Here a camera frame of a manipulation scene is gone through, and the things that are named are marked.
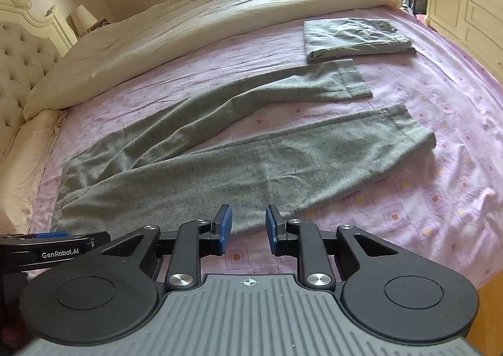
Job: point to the cream pillow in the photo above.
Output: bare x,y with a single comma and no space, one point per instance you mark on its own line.
31,167

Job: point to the cream duvet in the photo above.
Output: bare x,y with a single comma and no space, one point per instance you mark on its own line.
196,25

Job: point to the cream tufted headboard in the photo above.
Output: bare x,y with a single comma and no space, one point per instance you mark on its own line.
19,65

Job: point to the wooden nightstand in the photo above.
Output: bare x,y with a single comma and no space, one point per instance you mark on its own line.
101,24

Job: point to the white bedside lamp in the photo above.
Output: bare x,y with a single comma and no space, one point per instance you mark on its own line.
83,18

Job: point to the grey speckled pants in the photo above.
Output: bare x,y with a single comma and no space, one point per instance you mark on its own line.
235,167

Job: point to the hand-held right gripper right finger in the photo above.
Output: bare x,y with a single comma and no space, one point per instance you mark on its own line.
271,232

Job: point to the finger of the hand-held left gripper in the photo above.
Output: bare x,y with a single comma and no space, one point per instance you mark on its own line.
51,235

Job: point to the cream wardrobe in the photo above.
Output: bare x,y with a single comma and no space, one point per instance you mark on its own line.
471,6

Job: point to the folded grey pants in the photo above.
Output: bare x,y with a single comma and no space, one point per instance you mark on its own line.
353,39

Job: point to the pink patterned bedsheet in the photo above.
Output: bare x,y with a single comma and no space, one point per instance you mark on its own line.
432,183

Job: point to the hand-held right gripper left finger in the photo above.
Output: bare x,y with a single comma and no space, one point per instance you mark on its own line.
224,230

